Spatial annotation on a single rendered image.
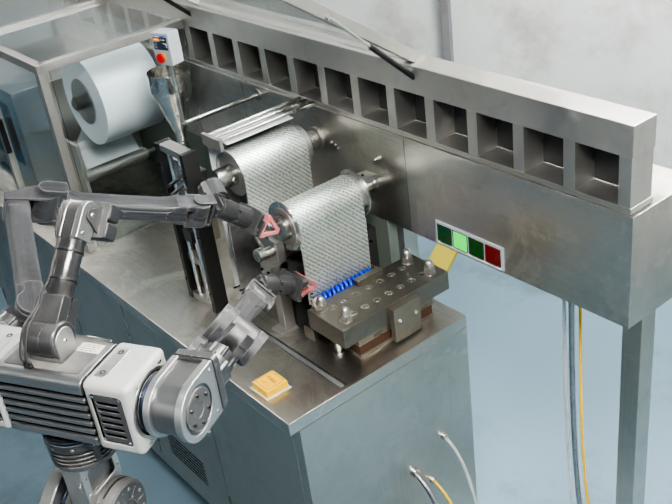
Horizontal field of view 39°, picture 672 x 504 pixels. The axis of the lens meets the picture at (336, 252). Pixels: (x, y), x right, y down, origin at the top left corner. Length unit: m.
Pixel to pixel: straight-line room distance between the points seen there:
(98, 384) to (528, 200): 1.17
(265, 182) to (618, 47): 2.22
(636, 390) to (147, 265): 1.66
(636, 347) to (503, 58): 2.34
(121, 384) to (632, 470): 1.64
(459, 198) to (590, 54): 2.13
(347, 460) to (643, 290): 0.95
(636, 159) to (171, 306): 1.57
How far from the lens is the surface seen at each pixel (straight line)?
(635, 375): 2.66
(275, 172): 2.81
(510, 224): 2.45
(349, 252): 2.76
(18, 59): 3.37
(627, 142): 2.13
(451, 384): 2.90
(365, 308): 2.66
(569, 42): 4.58
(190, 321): 2.97
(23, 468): 4.10
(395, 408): 2.76
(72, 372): 1.76
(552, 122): 2.24
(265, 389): 2.59
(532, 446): 3.71
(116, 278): 3.30
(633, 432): 2.78
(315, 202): 2.65
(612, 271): 2.29
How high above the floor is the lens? 2.50
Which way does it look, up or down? 30 degrees down
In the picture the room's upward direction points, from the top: 8 degrees counter-clockwise
